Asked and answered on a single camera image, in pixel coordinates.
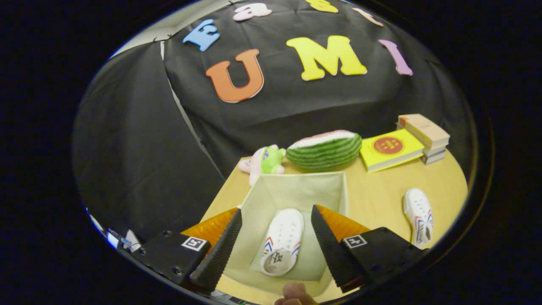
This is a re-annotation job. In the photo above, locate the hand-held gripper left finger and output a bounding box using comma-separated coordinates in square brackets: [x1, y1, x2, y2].
[130, 208, 243, 293]

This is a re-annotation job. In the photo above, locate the black backdrop cloth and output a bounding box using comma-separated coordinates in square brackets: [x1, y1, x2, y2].
[72, 0, 475, 242]

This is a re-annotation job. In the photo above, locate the watermelon slice plush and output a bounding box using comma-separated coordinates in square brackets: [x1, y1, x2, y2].
[286, 130, 362, 172]

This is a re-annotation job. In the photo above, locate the yellow book with red circle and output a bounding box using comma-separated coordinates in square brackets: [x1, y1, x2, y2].
[360, 129, 425, 173]

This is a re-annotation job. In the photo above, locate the beige fabric storage box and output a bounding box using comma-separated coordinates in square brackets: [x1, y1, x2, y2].
[224, 171, 348, 297]

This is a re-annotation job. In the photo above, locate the white shoe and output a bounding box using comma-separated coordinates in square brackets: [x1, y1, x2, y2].
[260, 208, 304, 277]
[403, 188, 434, 248]

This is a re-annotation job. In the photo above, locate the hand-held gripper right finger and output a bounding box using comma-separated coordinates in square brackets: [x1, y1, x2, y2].
[310, 205, 428, 293]

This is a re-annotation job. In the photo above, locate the tan cover book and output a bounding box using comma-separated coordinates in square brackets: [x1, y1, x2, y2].
[397, 114, 450, 149]

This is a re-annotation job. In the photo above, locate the pink and green plush toy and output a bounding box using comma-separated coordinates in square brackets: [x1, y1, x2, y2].
[238, 144, 286, 187]

